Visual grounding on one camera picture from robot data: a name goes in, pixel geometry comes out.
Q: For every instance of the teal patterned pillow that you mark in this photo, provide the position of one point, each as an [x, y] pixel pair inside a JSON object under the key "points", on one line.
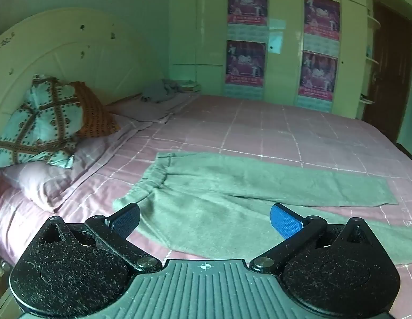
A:
{"points": [[39, 119]]}

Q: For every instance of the bed with pink checked sheet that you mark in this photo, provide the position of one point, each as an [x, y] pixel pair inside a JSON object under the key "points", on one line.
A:
{"points": [[259, 129]]}

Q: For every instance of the crumpled grey cloth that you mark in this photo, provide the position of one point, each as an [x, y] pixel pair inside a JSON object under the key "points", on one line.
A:
{"points": [[159, 91]]}

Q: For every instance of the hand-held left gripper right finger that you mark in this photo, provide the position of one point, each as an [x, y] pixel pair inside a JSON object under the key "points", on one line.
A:
{"points": [[285, 222]]}

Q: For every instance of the purple wall poster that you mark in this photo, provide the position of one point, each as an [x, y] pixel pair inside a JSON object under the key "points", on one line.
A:
{"points": [[245, 63], [322, 15], [318, 73], [247, 5]]}

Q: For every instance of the cream corner shelf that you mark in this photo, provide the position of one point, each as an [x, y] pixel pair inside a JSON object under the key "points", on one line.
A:
{"points": [[372, 56]]}

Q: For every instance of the grey-green pants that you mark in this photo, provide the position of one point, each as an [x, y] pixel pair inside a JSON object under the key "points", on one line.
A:
{"points": [[225, 186]]}

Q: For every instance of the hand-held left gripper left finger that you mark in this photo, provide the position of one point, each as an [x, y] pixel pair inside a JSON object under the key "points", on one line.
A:
{"points": [[126, 221]]}

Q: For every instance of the cream wardrobe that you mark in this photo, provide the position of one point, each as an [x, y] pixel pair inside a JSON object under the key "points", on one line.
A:
{"points": [[199, 23]]}

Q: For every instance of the dark brown door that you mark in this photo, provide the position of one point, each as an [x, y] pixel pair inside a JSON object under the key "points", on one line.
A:
{"points": [[390, 73]]}

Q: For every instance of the light paper note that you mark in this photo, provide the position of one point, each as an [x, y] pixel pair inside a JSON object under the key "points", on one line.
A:
{"points": [[276, 24]]}

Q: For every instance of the orange patterned pillow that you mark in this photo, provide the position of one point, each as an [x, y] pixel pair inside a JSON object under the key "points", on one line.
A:
{"points": [[94, 113]]}

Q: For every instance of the cream wooden headboard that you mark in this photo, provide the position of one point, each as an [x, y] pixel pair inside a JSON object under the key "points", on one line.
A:
{"points": [[92, 50]]}

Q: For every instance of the stack of books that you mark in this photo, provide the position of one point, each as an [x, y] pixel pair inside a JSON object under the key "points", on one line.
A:
{"points": [[189, 85]]}

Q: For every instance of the pink pillow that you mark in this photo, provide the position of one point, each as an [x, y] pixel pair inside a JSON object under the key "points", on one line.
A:
{"points": [[142, 109], [59, 176]]}

